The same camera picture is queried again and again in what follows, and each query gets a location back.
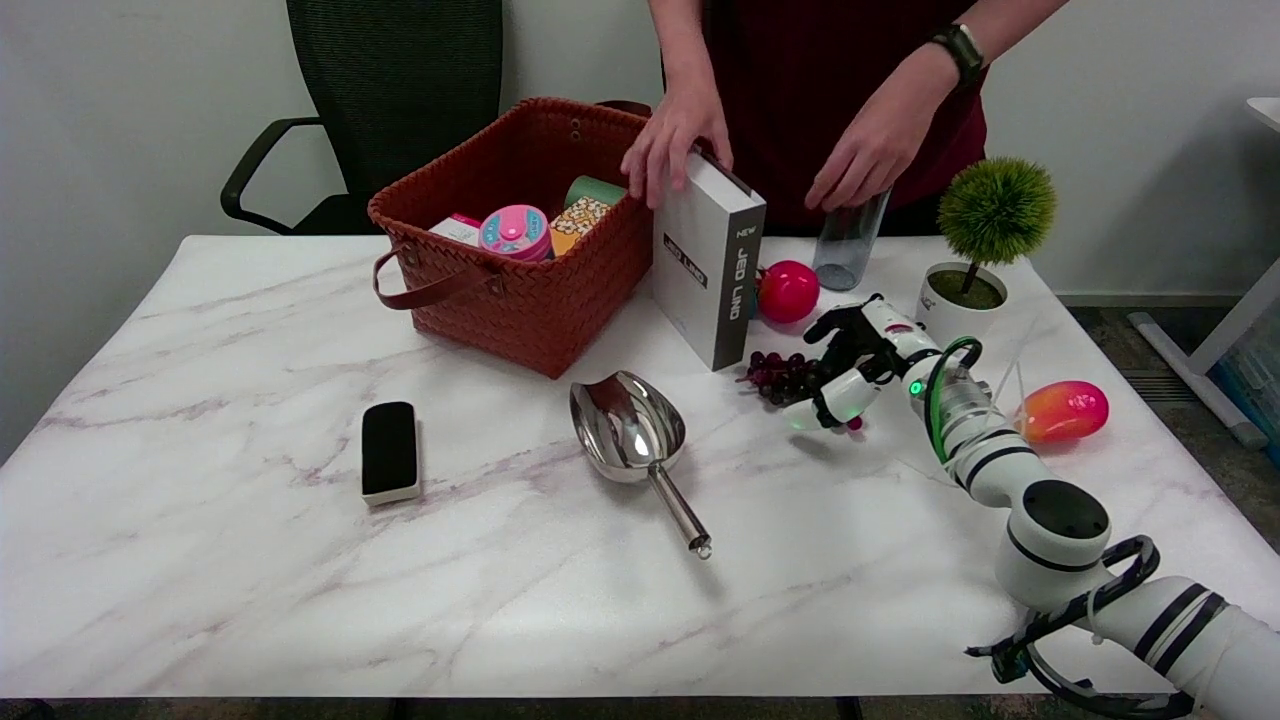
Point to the person's left hand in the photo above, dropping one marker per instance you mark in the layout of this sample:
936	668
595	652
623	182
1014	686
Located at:
885	135

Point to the person's right hand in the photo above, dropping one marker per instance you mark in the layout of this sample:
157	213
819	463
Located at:
680	130

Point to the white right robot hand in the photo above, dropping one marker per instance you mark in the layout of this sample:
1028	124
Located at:
890	335

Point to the grey transparent water bottle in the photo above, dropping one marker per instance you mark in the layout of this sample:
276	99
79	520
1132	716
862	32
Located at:
848	255

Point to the red apple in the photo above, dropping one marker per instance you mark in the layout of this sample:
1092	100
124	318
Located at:
788	292

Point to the dark red grape bunch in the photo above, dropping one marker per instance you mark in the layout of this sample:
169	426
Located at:
780	378

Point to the white and grey book box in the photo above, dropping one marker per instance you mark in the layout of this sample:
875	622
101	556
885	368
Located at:
690	260

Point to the person's right forearm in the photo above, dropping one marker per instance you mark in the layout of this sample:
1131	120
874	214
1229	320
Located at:
685	45

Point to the person's left forearm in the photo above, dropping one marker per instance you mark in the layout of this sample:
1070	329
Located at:
1010	25

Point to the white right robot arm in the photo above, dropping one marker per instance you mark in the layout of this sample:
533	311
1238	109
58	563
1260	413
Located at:
1060	550

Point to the person in dark red shirt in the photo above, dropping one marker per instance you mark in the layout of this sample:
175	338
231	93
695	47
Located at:
800	80

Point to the green cup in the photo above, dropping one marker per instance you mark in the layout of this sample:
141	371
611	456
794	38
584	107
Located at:
595	190

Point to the black wristwatch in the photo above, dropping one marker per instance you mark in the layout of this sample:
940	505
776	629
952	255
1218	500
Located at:
960	52

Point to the artificial plant in white pot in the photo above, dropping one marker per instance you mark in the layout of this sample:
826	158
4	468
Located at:
995	210

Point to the yellow patterned packet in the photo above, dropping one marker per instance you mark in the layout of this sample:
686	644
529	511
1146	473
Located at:
580	218

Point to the pink and orange mango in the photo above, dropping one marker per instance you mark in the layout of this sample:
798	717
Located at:
1065	412

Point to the pink round toy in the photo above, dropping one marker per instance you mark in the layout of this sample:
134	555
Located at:
515	232

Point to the red-brown woven basket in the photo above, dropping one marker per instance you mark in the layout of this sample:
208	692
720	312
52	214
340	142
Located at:
520	310

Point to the pink and white carton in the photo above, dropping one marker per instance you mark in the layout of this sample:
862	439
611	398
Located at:
458	230

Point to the shiny metal scoop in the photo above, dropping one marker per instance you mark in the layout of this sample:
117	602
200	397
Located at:
625	425

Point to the black mesh office chair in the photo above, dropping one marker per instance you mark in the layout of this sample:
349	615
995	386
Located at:
400	80

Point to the white side desk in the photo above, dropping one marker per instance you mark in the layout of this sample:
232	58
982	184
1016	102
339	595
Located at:
1240	320

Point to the blue storage box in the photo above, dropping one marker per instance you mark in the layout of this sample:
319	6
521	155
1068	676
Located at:
1255	385

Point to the black and white eraser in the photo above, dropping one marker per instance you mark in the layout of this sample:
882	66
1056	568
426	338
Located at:
388	448

